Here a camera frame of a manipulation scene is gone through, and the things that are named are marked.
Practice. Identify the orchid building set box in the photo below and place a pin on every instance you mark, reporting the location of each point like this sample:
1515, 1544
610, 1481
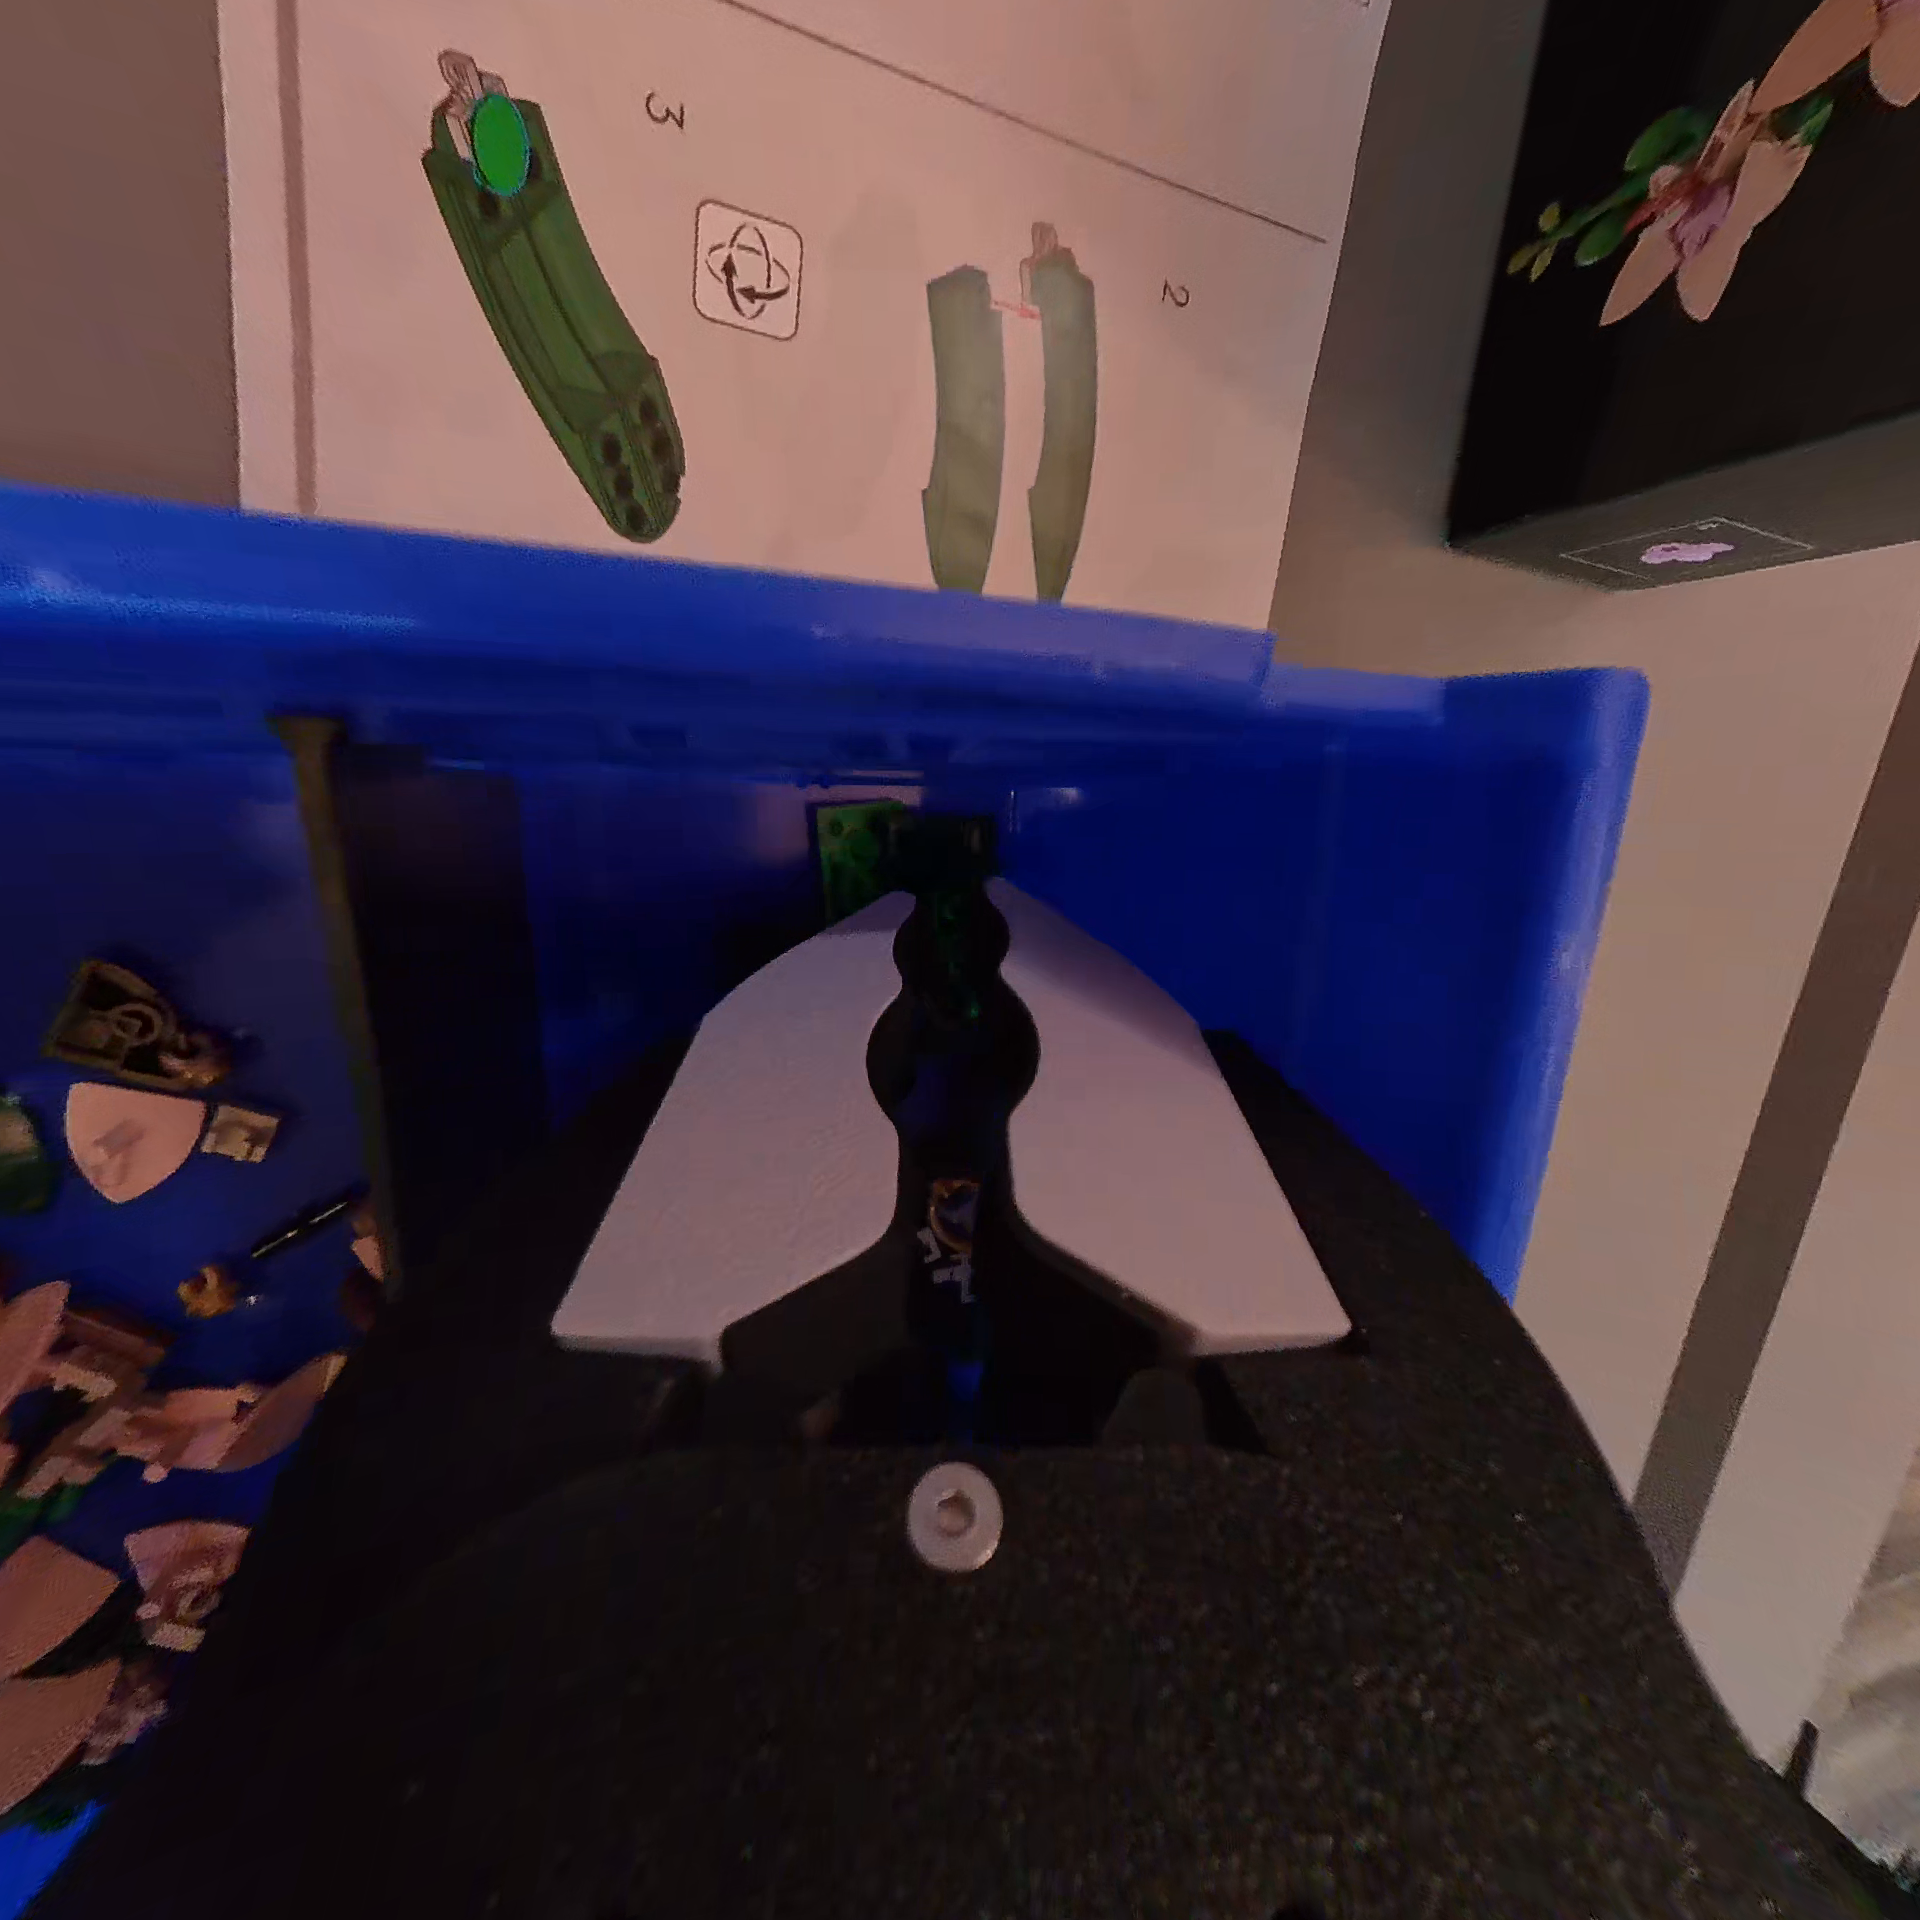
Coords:
1576, 419

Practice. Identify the dark grey desk mat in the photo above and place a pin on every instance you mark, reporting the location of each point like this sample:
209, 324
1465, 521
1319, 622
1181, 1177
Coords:
1802, 1051

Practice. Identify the black bin divider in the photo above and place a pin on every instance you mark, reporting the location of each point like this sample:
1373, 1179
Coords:
338, 931

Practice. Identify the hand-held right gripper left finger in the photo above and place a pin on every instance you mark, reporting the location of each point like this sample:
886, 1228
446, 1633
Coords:
737, 1170

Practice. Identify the small dark green brick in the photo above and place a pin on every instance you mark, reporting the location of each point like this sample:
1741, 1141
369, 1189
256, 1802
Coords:
944, 917

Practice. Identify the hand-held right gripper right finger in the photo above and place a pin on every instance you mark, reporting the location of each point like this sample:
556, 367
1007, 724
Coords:
1169, 1170

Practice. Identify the large blue plastic bin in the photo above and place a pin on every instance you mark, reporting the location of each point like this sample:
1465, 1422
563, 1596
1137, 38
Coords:
1351, 898

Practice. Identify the building instruction booklet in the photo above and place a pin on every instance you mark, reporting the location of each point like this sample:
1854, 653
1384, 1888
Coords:
840, 419

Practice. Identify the pile of pale petal bricks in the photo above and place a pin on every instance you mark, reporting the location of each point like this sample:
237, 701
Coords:
130, 1141

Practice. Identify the grey desk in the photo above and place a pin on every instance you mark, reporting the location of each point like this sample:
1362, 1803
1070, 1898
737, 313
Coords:
1725, 749

